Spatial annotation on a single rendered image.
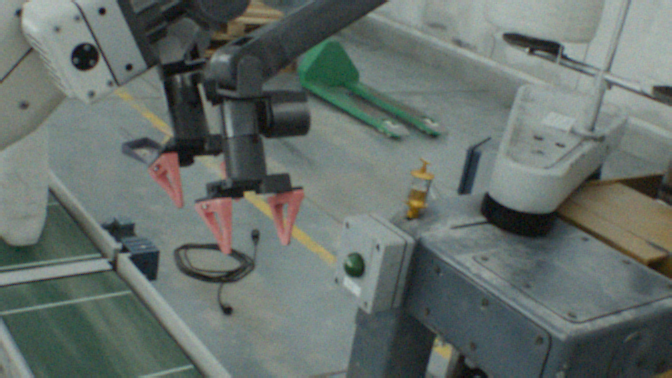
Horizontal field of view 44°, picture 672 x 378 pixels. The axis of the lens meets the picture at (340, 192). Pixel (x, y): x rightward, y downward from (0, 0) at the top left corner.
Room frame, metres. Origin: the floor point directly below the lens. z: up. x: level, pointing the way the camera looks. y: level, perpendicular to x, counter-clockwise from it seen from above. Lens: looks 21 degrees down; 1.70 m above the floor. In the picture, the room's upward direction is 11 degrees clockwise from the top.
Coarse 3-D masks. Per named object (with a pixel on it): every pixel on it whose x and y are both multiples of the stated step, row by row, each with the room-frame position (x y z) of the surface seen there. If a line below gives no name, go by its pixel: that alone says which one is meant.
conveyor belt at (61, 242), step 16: (48, 192) 2.81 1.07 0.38; (48, 208) 2.68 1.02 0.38; (48, 224) 2.55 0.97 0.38; (64, 224) 2.58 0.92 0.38; (0, 240) 2.38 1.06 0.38; (48, 240) 2.44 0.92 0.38; (64, 240) 2.46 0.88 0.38; (80, 240) 2.48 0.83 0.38; (0, 256) 2.28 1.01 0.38; (16, 256) 2.30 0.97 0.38; (32, 256) 2.32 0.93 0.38; (48, 256) 2.34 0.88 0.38; (64, 256) 2.36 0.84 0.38; (80, 256) 2.38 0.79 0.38; (96, 256) 2.40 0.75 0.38; (0, 272) 2.19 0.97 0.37; (96, 272) 2.37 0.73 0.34
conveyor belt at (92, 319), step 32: (0, 288) 2.10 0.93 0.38; (32, 288) 2.13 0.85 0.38; (64, 288) 2.16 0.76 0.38; (96, 288) 2.20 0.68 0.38; (128, 288) 2.23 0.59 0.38; (32, 320) 1.97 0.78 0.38; (64, 320) 2.00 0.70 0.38; (96, 320) 2.03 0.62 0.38; (128, 320) 2.06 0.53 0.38; (32, 352) 1.82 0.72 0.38; (64, 352) 1.85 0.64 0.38; (96, 352) 1.87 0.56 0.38; (128, 352) 1.90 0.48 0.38; (160, 352) 1.93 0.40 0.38
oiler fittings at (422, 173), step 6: (426, 162) 0.91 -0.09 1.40; (426, 168) 0.92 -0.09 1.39; (414, 174) 0.91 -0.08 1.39; (420, 174) 0.91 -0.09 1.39; (426, 174) 0.91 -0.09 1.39; (432, 174) 0.92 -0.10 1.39; (408, 204) 0.90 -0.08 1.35; (426, 204) 0.91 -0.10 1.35; (408, 210) 0.92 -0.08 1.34; (414, 210) 0.91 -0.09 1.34; (408, 216) 0.91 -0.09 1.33; (414, 216) 0.91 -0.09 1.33
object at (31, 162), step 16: (16, 144) 2.37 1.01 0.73; (32, 144) 2.41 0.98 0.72; (0, 160) 2.36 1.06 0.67; (16, 160) 2.38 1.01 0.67; (32, 160) 2.41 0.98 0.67; (48, 160) 2.48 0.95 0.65; (0, 176) 2.36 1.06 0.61; (16, 176) 2.38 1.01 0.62; (32, 176) 2.41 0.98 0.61; (48, 176) 2.48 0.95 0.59; (0, 192) 2.36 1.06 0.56; (16, 192) 2.38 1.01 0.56; (32, 192) 2.42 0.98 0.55; (0, 208) 2.36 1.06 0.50; (16, 208) 2.38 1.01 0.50; (32, 208) 2.41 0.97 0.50; (0, 224) 2.36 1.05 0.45; (16, 224) 2.38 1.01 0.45; (32, 224) 2.41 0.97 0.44; (16, 240) 2.37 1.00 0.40; (32, 240) 2.40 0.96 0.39
